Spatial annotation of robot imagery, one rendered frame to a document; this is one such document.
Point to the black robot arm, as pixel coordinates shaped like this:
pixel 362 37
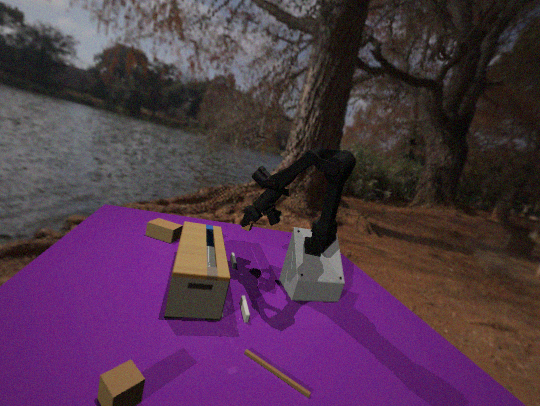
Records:
pixel 337 166

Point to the tan cube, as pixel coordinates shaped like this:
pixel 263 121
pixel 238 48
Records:
pixel 121 386

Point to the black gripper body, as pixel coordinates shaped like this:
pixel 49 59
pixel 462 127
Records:
pixel 262 204

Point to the small tan block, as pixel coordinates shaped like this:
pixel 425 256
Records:
pixel 164 230

